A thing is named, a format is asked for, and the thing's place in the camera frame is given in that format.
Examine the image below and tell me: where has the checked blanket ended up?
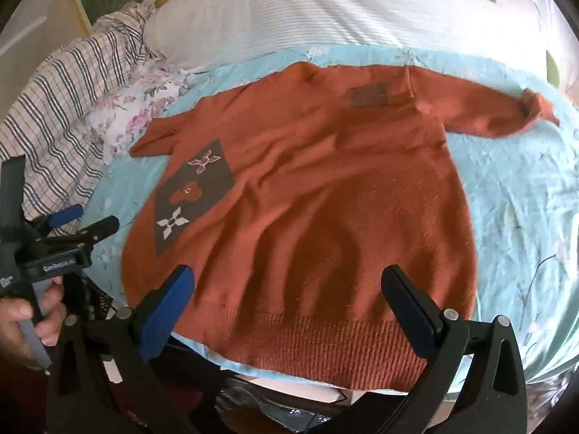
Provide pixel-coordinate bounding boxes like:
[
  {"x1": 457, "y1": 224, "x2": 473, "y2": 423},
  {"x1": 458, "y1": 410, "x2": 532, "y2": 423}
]
[{"x1": 0, "y1": 2, "x2": 160, "y2": 232}]

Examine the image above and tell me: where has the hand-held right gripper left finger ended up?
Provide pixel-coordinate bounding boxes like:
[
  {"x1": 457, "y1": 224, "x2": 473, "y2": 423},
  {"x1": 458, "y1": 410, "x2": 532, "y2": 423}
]
[{"x1": 46, "y1": 264, "x2": 205, "y2": 434}]

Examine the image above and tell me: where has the orange knit sweater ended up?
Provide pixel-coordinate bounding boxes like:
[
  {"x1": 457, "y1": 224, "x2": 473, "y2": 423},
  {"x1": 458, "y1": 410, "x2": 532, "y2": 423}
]
[{"x1": 121, "y1": 60, "x2": 562, "y2": 392}]

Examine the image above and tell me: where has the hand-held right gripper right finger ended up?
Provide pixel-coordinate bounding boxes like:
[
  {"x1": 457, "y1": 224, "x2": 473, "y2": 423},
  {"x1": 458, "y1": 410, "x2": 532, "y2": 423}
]
[{"x1": 381, "y1": 266, "x2": 528, "y2": 434}]

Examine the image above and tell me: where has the white striped quilt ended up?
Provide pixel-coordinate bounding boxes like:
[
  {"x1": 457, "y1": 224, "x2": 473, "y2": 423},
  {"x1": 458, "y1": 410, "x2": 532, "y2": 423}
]
[{"x1": 142, "y1": 0, "x2": 559, "y2": 83}]

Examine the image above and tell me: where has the pink floral cloth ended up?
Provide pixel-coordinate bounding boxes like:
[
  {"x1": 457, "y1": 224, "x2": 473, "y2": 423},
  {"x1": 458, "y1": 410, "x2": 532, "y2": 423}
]
[{"x1": 87, "y1": 60, "x2": 206, "y2": 164}]

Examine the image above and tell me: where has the light blue floral bed sheet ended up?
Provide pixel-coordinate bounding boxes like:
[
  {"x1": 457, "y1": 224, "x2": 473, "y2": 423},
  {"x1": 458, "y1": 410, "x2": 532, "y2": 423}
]
[{"x1": 81, "y1": 44, "x2": 579, "y2": 383}]

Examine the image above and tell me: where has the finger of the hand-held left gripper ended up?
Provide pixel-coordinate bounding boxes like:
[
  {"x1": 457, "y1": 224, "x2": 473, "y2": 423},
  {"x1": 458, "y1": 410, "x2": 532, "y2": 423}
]
[
  {"x1": 48, "y1": 204, "x2": 84, "y2": 227},
  {"x1": 68, "y1": 216, "x2": 121, "y2": 244}
]

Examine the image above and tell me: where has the person's left hand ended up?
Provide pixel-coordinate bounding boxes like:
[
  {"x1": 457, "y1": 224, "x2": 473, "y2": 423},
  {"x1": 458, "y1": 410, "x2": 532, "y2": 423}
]
[{"x1": 0, "y1": 277, "x2": 67, "y2": 368}]

